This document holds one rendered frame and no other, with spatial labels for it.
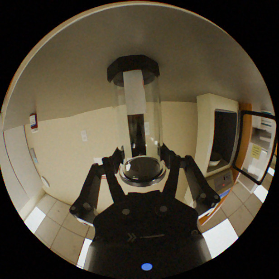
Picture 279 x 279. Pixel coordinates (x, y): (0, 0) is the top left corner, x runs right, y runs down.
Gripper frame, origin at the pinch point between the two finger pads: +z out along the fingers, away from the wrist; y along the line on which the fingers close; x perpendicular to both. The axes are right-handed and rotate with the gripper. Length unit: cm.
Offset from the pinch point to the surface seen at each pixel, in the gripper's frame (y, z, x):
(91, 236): -91, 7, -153
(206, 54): 11.8, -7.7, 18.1
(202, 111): 33.7, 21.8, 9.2
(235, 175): 71, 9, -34
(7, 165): -246, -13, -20
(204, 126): 33.7, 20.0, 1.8
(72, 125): -69, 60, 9
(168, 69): 7.6, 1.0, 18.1
